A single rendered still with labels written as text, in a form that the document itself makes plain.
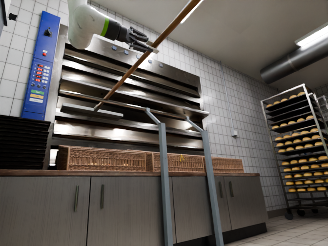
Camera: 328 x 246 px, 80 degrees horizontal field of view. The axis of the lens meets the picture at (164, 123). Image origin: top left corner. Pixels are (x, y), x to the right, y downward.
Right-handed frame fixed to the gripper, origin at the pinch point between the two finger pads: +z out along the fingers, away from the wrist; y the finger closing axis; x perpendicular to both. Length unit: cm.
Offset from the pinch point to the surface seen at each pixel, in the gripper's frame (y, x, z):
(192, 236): 105, -52, 61
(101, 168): 57, -59, -5
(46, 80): -23, -104, -43
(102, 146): 30, -107, 9
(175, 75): -79, -106, 106
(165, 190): 72, -47, 36
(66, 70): -41, -109, -28
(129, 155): 47, -59, 15
